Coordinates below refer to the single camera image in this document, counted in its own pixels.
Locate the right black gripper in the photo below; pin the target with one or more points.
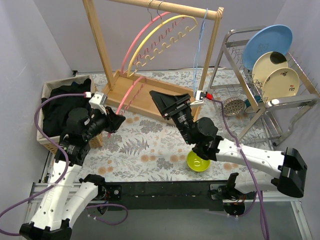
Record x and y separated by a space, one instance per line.
177 106

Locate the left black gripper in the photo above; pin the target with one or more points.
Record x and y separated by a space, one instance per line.
108 119

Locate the blue wire hanger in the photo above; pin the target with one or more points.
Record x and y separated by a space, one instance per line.
197 54

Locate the black garment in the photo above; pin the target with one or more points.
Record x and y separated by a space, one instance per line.
56 112

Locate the yellow hanger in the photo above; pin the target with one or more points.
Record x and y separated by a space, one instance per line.
156 37

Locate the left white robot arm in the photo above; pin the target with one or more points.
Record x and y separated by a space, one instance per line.
57 213

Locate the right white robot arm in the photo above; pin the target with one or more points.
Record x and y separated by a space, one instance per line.
269 170

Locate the wooden clothes rack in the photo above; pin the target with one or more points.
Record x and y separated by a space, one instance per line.
143 103

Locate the patterned small bowl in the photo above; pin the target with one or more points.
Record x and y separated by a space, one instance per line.
233 106

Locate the green bowl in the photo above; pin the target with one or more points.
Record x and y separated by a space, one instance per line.
196 163

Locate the cream plate with black spot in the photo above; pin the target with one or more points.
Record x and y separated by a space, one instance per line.
266 64

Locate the metal dish rack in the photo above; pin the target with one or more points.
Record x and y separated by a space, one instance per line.
273 121

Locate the cream plate with flower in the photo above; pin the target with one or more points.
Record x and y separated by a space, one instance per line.
281 83

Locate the blue plate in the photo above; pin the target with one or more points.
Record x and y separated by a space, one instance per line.
274 38

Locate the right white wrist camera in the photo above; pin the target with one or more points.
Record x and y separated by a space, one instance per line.
200 97

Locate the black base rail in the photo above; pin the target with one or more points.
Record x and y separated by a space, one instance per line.
213 195

